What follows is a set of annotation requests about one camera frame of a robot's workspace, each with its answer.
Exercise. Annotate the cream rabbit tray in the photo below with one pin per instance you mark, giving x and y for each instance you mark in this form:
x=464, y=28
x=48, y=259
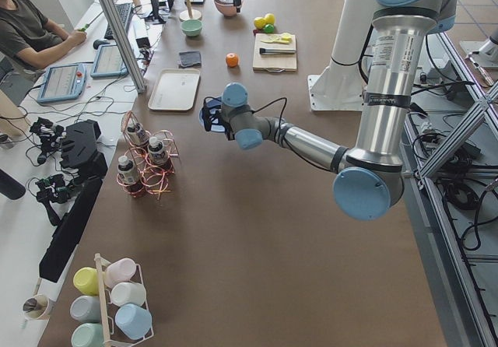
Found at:
x=175, y=90

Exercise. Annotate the lemon half lower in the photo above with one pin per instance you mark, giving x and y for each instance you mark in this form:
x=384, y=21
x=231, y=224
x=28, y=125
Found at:
x=286, y=38

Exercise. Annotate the tea bottle front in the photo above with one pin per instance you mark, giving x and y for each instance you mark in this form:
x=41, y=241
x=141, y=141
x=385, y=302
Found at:
x=129, y=177

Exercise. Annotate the grey folded cloth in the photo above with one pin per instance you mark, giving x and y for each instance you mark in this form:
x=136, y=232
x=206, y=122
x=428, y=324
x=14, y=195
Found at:
x=189, y=59

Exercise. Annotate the yellow lemon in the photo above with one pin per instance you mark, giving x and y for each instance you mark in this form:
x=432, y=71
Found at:
x=259, y=23
x=269, y=18

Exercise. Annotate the steel muddler black tip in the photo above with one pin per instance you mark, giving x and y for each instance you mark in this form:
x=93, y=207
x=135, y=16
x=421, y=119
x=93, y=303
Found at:
x=276, y=51

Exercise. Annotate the blue teach pendant near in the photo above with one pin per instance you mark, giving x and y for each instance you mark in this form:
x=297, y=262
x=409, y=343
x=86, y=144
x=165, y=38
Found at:
x=63, y=82

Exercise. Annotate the pink bowl of ice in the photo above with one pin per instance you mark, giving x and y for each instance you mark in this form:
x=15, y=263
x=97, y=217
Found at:
x=226, y=7

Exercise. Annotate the orange mandarin fruit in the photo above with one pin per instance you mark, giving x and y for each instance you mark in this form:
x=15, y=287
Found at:
x=232, y=60

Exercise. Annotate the green lime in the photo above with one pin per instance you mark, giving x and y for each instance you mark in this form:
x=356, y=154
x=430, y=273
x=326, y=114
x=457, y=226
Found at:
x=268, y=28

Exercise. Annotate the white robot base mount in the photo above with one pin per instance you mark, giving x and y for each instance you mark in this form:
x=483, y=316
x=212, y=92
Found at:
x=340, y=85

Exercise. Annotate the tea bottle right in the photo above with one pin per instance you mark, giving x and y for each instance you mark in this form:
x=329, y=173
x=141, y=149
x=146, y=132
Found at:
x=158, y=155

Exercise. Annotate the yellow plastic knife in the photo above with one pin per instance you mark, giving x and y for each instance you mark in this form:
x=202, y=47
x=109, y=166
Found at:
x=275, y=41

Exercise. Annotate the yellow lemon lower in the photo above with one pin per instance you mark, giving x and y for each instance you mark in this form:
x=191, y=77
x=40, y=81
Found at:
x=259, y=23

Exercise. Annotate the yellow lemon upper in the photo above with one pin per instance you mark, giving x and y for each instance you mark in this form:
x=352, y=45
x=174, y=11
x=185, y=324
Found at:
x=269, y=18

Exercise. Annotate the wooden cup stand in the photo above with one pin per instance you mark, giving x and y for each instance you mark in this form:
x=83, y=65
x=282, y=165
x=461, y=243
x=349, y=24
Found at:
x=190, y=13

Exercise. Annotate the wooden cutting board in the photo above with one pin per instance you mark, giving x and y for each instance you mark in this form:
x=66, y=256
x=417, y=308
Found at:
x=273, y=63

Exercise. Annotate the blue round plate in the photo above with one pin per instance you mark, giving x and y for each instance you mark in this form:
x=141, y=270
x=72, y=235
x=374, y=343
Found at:
x=210, y=116

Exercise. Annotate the mug rack with mugs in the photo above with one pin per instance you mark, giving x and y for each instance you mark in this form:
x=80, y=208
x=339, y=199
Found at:
x=112, y=308

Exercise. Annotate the green ceramic bowl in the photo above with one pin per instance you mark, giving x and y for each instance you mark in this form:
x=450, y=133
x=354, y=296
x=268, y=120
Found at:
x=191, y=27

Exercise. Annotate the blue teach pendant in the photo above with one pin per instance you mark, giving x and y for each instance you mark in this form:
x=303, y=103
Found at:
x=63, y=82
x=108, y=63

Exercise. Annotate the lemon slice upper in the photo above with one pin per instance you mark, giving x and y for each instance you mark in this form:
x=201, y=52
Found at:
x=274, y=37

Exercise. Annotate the seated person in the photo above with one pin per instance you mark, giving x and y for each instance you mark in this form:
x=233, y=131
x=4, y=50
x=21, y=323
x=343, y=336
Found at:
x=31, y=39

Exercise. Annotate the blue teach pendant far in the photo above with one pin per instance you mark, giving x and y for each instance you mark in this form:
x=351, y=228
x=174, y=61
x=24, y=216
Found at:
x=108, y=63

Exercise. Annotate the copper wire bottle rack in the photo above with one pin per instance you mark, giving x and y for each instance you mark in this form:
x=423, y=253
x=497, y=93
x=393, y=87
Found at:
x=154, y=178

